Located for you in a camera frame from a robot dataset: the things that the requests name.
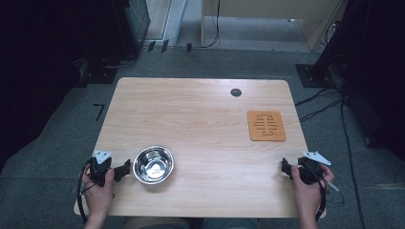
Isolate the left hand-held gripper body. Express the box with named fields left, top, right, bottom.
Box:
left=87, top=150, right=115, bottom=188

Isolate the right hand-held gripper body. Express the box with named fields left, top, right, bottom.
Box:
left=297, top=150, right=332, bottom=186

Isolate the stainless steel bowl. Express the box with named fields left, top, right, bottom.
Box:
left=132, top=145, right=176, bottom=186

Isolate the person's right hand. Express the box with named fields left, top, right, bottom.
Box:
left=290, top=164, right=336, bottom=221

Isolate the person's left hand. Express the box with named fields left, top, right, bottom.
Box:
left=81, top=167, right=116, bottom=221

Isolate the wooden cutout trivet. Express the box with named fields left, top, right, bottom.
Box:
left=246, top=110, right=288, bottom=142

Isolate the black curtain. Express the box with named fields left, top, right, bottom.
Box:
left=309, top=0, right=405, bottom=161

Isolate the dark equipment stand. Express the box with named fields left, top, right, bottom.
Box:
left=75, top=0, right=151, bottom=86

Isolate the light wooden cabinet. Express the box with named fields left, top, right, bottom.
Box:
left=200, top=0, right=348, bottom=52

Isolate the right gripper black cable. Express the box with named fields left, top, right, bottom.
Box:
left=314, top=177, right=346, bottom=222

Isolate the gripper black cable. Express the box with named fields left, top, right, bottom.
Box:
left=314, top=177, right=346, bottom=222
left=76, top=157, right=94, bottom=224

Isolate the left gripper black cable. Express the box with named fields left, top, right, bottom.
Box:
left=76, top=157, right=94, bottom=224

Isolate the black floor cable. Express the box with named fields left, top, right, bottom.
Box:
left=339, top=94, right=367, bottom=229
left=294, top=87, right=345, bottom=124

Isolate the black stand base plate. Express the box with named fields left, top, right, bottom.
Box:
left=294, top=63, right=335, bottom=89

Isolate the black hanging cable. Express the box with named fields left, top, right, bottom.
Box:
left=189, top=0, right=222, bottom=50

